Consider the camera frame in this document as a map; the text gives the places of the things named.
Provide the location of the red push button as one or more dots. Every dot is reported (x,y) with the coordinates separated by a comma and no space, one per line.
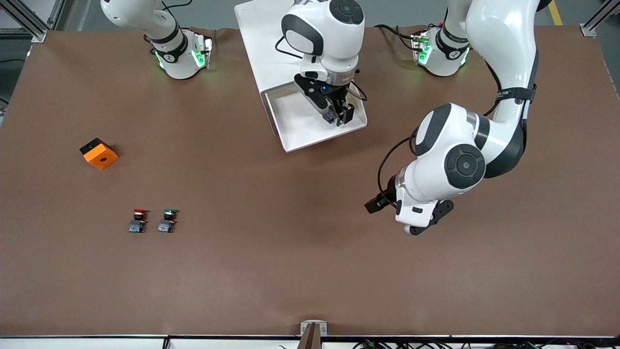
(138,219)

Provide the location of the aluminium frame profile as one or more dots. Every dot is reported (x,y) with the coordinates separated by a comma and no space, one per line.
(598,22)
(29,19)

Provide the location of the white table edge rail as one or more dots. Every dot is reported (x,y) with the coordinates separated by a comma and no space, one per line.
(145,341)

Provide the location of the orange black button box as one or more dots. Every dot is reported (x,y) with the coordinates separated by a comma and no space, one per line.
(100,156)

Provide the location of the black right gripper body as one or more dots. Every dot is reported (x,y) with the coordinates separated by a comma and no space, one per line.
(335,100)

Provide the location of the yellow push button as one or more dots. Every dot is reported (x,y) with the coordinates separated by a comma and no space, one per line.
(330,117)

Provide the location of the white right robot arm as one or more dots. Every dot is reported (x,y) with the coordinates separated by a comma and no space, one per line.
(334,43)

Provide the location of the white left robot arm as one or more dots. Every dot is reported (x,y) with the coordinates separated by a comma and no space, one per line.
(503,48)

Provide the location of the grey metal bracket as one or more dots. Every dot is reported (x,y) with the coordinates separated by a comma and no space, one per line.
(322,328)

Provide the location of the brown bar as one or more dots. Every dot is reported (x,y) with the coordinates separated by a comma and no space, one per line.
(310,339)

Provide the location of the green push button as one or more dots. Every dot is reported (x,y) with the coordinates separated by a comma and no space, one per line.
(167,219)

